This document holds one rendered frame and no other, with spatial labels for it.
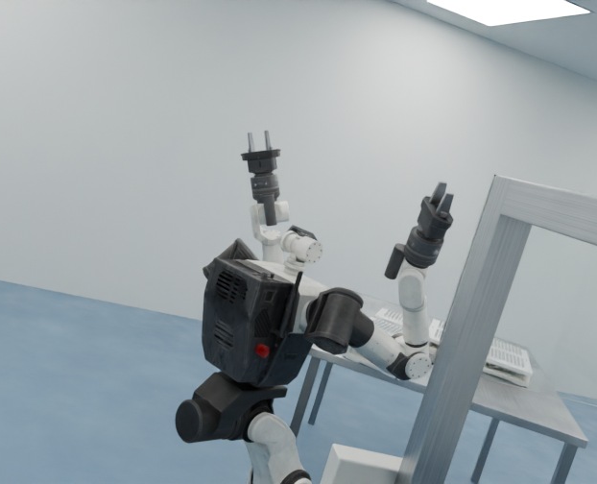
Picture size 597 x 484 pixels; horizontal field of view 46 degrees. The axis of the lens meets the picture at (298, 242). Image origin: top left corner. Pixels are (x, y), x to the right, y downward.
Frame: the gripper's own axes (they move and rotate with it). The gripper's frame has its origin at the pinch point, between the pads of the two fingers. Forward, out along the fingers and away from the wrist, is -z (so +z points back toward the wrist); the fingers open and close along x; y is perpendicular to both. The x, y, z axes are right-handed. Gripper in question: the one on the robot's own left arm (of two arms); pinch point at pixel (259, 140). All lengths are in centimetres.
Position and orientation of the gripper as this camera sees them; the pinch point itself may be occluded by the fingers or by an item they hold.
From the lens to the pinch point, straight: 224.4
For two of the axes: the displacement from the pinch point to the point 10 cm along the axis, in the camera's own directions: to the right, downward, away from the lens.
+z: 1.3, 9.8, 1.6
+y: -2.6, 1.9, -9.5
